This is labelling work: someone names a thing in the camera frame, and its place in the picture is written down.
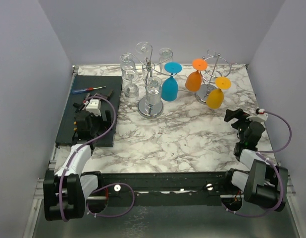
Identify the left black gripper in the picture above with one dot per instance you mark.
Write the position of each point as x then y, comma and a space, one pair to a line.
104, 126

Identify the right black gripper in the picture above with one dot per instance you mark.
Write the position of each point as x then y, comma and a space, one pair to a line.
239, 114

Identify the yellow plastic wine glass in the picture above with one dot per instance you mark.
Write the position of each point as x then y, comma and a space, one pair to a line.
216, 97

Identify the clear wine glass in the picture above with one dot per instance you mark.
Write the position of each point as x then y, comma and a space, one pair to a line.
131, 90
145, 50
166, 55
153, 90
127, 63

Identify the dark grey box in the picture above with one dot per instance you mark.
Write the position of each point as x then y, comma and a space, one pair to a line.
67, 126

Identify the chrome swirl wine glass rack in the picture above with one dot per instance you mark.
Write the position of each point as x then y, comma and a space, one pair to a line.
151, 106

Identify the orange plastic wine glass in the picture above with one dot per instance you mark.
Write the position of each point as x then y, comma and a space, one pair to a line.
194, 80

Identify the blue plastic wine glass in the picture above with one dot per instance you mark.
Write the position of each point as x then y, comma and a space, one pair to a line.
170, 85

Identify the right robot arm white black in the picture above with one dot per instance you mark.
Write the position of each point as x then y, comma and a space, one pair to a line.
265, 184

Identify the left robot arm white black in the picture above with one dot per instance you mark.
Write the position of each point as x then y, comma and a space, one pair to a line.
66, 191

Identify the small dark socket tool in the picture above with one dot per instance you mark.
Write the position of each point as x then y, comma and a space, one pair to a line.
82, 105

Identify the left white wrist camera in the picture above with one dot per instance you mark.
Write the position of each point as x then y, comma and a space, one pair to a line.
94, 107

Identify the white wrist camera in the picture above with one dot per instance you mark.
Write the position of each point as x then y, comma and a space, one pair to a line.
94, 107
260, 116

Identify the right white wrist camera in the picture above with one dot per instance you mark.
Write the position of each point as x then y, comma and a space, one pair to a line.
260, 116

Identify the blue handled screwdriver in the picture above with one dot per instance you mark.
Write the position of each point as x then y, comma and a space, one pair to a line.
85, 90

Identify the chrome spiral wire rack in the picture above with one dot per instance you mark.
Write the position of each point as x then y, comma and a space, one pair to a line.
210, 75

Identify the aluminium mounting rail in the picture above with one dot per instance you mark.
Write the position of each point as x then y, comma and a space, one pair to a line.
39, 193

